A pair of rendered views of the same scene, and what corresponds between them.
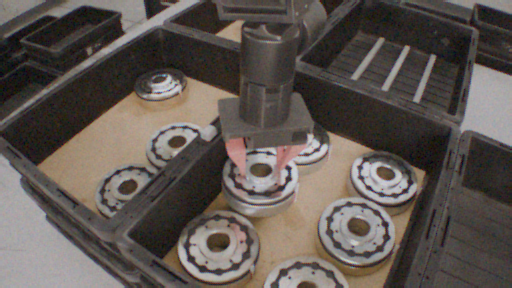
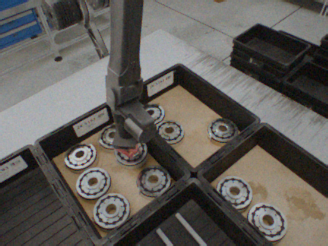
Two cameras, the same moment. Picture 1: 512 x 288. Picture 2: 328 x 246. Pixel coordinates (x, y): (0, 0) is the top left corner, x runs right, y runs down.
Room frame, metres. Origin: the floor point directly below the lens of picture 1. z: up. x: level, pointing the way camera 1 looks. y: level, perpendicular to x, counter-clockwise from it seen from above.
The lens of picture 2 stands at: (0.58, -0.42, 1.57)
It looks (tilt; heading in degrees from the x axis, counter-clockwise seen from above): 49 degrees down; 111
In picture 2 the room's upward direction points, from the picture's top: 3 degrees counter-clockwise
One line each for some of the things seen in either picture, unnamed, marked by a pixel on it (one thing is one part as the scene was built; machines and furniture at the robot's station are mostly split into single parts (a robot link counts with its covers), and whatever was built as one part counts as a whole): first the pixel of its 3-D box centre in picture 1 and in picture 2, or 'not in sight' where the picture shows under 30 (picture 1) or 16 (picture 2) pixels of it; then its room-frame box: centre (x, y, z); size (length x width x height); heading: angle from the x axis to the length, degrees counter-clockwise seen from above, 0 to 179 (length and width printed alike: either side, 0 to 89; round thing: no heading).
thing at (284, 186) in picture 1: (260, 173); (131, 150); (0.31, -0.01, 0.89); 0.10 x 0.10 x 0.01
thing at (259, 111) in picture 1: (265, 98); (126, 127); (0.32, -0.01, 1.01); 0.10 x 0.07 x 0.07; 101
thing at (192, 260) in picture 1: (218, 244); (113, 135); (0.22, 0.04, 0.86); 0.10 x 0.10 x 0.01
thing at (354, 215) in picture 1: (358, 227); (92, 181); (0.24, -0.13, 0.86); 0.05 x 0.05 x 0.01
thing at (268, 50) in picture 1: (271, 47); (124, 113); (0.32, -0.02, 1.07); 0.07 x 0.06 x 0.07; 152
